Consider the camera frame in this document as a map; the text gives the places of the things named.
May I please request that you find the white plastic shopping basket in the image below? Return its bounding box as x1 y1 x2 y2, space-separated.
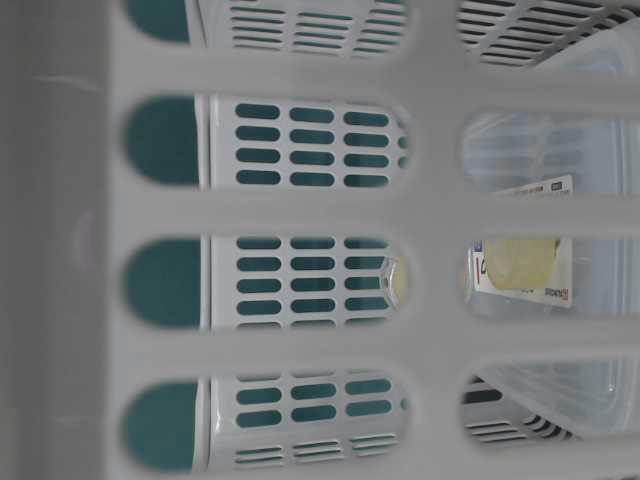
1 1 639 479

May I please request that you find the packaged cellophane tape roll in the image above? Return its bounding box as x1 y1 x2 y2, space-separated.
380 174 574 308

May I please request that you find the clear plastic container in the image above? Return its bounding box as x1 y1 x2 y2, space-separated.
459 19 640 446

